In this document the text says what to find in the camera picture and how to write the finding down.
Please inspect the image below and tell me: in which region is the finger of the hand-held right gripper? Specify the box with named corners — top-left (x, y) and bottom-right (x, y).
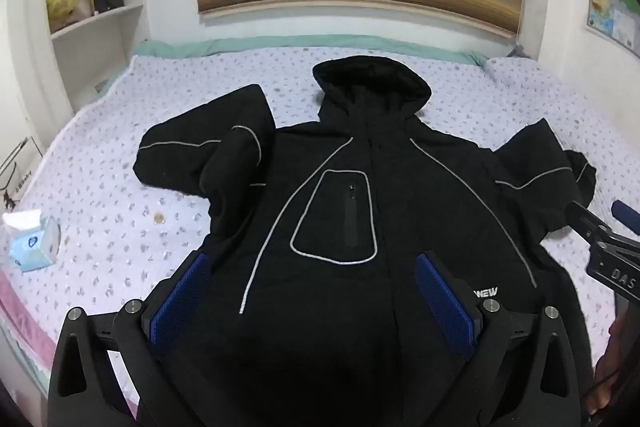
top-left (565, 201), bottom-right (618, 248)
top-left (611, 200), bottom-right (640, 229)

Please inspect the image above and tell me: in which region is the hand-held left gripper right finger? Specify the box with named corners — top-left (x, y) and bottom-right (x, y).
top-left (414, 251), bottom-right (594, 427)

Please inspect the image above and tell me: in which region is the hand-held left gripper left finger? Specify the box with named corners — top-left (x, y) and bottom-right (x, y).
top-left (47, 251), bottom-right (213, 427)

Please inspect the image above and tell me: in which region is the black hooded jacket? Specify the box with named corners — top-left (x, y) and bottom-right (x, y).
top-left (132, 55), bottom-right (598, 427)

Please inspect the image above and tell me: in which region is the person's right hand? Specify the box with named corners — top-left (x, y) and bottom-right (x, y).
top-left (594, 311), bottom-right (640, 414)

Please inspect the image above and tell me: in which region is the blue tissue pack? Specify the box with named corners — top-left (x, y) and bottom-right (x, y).
top-left (2, 210), bottom-right (62, 276)

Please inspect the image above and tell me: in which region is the pink blanket edge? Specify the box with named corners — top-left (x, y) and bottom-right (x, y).
top-left (0, 271), bottom-right (138, 410)

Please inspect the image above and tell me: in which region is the green bed sheet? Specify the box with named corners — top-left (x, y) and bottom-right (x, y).
top-left (135, 35), bottom-right (489, 68)

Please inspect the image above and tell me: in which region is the wall sticker drawing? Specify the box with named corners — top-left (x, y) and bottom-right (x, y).
top-left (0, 134), bottom-right (44, 210)

